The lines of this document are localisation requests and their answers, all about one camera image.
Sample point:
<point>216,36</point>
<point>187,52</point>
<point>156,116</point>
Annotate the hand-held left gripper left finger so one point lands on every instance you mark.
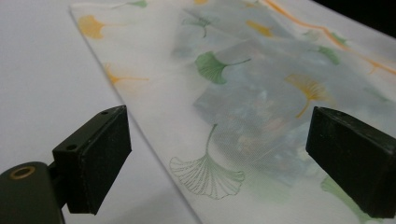
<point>93,158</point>

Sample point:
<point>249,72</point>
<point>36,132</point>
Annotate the translucent leaf-print mesh bag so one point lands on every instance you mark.
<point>174,93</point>

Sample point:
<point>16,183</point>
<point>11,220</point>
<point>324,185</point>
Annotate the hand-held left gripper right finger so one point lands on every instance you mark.
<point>351,152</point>

